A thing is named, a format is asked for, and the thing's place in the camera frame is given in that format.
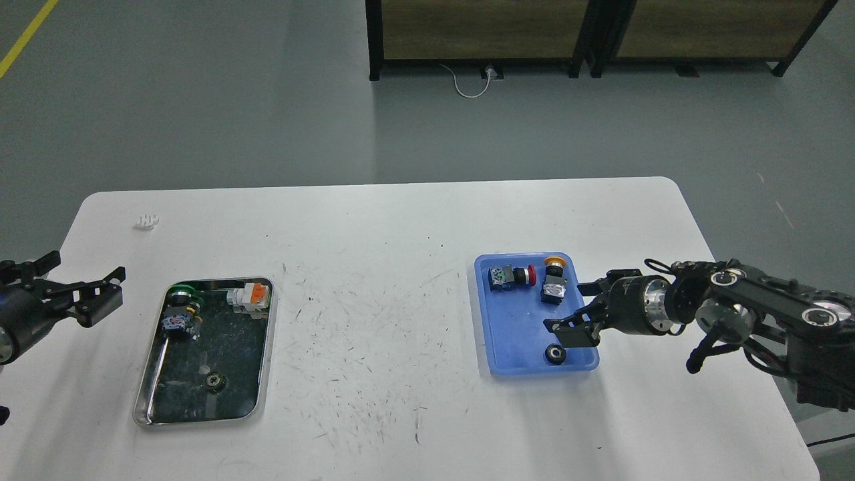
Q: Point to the wooden cabinet left black frame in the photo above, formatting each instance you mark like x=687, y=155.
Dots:
x=482, y=33

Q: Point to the green push button switch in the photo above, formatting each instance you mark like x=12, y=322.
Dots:
x=180, y=318

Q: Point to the red push button switch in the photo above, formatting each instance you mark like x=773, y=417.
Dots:
x=508, y=277

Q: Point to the wooden cabinet right black frame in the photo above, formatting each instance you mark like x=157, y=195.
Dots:
x=686, y=34

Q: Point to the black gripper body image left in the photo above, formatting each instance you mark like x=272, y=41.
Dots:
x=25, y=320

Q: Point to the blue plastic tray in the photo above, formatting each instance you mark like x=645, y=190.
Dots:
x=512, y=321

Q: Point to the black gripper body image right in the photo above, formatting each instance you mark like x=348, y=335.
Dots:
x=645, y=315

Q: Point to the wooden cabinet black frame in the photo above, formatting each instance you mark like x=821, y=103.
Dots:
x=686, y=34
x=482, y=33

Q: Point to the orange white switch module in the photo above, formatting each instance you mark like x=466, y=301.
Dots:
x=253, y=299

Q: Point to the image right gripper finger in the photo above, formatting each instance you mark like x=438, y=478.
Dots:
x=581, y=329
x=612, y=278

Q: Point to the silver metal tray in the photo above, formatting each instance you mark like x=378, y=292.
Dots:
x=171, y=391

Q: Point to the yellow push button switch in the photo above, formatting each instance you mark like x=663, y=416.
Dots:
x=554, y=284

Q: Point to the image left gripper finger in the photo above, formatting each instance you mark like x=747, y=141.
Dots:
x=26, y=272
x=88, y=302

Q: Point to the small white plastic clip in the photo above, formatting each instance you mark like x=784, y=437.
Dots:
x=146, y=223

